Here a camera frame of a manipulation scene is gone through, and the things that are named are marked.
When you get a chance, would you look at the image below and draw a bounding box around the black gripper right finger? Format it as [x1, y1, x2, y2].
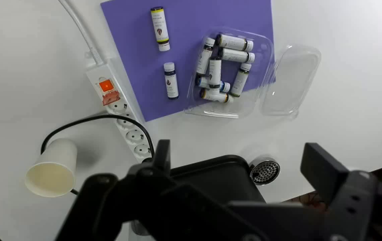
[300, 142, 382, 241]

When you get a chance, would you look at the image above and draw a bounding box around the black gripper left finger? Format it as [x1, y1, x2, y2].
[55, 138, 268, 241]

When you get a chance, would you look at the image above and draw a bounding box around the white bottle with yellow band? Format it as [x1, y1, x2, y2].
[149, 6, 172, 54]

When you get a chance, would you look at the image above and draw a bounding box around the clear plastic box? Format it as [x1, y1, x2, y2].
[185, 27, 276, 120]

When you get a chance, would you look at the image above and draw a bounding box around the round metal mesh disc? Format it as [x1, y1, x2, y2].
[248, 158, 281, 186]

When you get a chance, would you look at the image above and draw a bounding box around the black plastic tray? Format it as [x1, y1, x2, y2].
[170, 154, 267, 205]

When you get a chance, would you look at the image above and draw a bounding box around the clear plastic lid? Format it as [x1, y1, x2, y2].
[261, 43, 322, 120]

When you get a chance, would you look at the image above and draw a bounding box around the white paper cup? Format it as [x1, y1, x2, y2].
[23, 138, 79, 198]

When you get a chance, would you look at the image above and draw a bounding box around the white-capped bottle with dark band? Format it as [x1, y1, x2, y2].
[162, 62, 181, 101]

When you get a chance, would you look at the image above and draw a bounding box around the purple mat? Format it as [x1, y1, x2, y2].
[99, 0, 276, 124]

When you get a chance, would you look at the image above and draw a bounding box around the white power strip orange switch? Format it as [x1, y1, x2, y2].
[84, 62, 154, 162]

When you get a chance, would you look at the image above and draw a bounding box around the black cable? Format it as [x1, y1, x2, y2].
[40, 114, 155, 196]

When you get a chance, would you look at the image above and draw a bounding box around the white power cable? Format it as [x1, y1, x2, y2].
[58, 0, 107, 66]

